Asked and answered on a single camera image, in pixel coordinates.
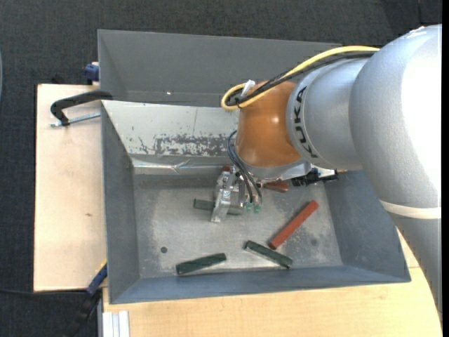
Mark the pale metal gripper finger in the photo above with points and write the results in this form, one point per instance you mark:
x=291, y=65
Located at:
x=216, y=209
x=226, y=202

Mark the dark green flat block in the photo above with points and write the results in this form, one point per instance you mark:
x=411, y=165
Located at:
x=268, y=254
x=200, y=263
x=203, y=204

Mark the grey metal bin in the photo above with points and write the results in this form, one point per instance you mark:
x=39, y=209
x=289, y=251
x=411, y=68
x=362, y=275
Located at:
x=196, y=230

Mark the red-brown flat block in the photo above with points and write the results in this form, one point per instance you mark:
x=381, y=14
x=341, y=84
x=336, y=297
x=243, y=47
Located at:
x=277, y=186
x=294, y=224

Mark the pale wood flat board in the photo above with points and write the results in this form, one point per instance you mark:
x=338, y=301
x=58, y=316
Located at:
x=66, y=188

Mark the black cylinder on white bracket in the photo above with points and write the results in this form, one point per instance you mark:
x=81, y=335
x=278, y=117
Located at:
x=308, y=180

